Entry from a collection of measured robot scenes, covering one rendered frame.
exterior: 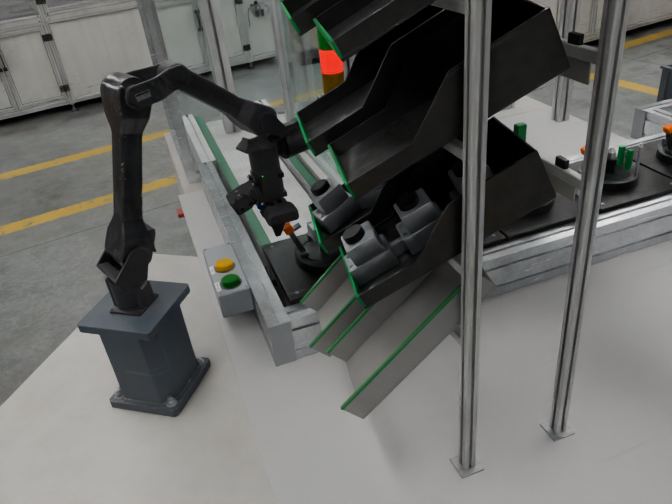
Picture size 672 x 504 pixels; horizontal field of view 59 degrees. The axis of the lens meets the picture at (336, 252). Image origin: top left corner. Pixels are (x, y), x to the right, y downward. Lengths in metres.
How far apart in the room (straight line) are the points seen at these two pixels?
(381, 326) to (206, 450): 0.38
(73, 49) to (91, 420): 5.42
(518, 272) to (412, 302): 0.47
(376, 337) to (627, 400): 0.46
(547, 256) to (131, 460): 0.93
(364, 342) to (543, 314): 0.47
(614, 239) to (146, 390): 1.05
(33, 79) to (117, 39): 0.86
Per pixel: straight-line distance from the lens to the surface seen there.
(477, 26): 0.64
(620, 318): 1.34
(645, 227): 1.55
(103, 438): 1.20
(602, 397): 1.16
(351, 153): 0.80
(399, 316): 0.94
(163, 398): 1.18
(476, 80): 0.65
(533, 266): 1.38
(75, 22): 6.41
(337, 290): 1.09
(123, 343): 1.11
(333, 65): 1.34
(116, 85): 0.98
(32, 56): 6.41
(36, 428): 1.28
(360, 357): 0.98
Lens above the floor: 1.67
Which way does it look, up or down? 32 degrees down
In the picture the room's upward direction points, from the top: 7 degrees counter-clockwise
